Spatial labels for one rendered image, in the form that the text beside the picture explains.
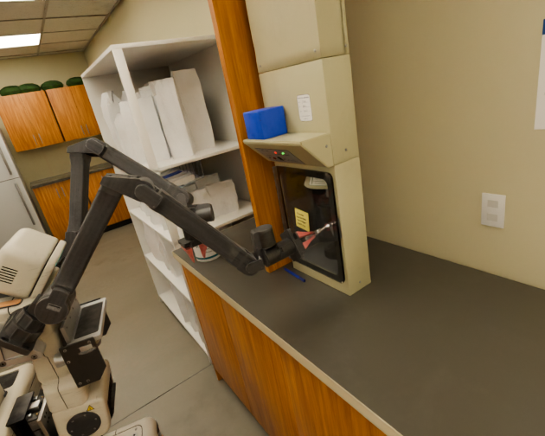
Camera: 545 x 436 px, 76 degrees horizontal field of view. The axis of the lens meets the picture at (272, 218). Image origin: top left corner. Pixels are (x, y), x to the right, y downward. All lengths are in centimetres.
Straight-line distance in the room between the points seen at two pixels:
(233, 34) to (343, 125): 50
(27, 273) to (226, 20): 99
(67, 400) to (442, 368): 115
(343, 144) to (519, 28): 54
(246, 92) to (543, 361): 116
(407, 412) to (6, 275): 111
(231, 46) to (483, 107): 83
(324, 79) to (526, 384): 89
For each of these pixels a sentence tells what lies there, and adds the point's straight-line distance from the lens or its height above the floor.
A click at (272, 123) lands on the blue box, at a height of 155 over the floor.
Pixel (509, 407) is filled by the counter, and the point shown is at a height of 94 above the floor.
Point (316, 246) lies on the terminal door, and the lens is 127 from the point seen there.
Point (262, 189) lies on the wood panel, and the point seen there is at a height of 130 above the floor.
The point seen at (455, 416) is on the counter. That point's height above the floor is 94.
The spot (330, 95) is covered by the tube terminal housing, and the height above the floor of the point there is 161.
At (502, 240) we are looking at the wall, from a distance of 138.
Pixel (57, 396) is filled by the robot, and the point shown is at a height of 87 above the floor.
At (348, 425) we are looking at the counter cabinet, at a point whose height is 75.
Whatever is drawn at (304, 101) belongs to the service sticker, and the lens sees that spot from 112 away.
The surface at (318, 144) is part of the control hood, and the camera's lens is 103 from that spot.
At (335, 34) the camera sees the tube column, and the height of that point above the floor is 177.
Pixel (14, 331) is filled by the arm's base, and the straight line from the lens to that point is 114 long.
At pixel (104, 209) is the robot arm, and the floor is 145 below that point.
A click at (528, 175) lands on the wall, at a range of 128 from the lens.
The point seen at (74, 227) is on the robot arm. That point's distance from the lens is 148.
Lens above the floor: 167
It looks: 21 degrees down
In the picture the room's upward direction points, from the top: 11 degrees counter-clockwise
